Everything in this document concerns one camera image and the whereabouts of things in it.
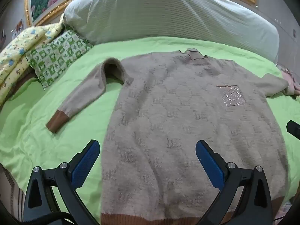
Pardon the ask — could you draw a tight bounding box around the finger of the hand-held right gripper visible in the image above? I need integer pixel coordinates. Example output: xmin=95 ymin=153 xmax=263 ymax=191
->
xmin=286 ymin=120 xmax=300 ymax=142

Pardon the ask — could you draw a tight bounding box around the beige knit sweater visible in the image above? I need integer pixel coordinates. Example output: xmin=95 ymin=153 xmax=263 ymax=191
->
xmin=46 ymin=48 xmax=290 ymax=225

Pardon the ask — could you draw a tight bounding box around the green white checkered pillow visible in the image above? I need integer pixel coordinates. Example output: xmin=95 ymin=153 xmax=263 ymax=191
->
xmin=25 ymin=29 xmax=94 ymax=91

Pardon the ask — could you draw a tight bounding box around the light green bed sheet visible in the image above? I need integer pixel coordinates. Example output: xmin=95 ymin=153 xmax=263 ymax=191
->
xmin=0 ymin=36 xmax=300 ymax=216

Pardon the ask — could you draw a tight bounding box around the pink cloth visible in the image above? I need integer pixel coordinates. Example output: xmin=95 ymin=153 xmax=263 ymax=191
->
xmin=277 ymin=64 xmax=300 ymax=98

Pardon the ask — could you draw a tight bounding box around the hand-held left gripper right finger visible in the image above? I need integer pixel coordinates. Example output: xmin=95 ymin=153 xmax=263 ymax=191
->
xmin=194 ymin=140 xmax=273 ymax=225

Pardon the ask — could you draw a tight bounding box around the large white ribbed pillow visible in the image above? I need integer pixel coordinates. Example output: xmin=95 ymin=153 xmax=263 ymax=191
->
xmin=64 ymin=0 xmax=280 ymax=61

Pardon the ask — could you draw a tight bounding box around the black cable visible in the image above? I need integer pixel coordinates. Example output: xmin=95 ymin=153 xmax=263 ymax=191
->
xmin=42 ymin=212 xmax=75 ymax=225

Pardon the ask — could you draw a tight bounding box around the brown striped bedding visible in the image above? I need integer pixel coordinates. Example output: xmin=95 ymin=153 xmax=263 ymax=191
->
xmin=0 ymin=164 xmax=26 ymax=218

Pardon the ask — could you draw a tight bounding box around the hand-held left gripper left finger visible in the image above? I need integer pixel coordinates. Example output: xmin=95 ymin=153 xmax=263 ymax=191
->
xmin=23 ymin=140 xmax=101 ymax=225

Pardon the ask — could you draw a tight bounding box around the yellow floral blanket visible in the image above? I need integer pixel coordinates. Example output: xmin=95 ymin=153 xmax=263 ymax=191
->
xmin=0 ymin=16 xmax=65 ymax=106

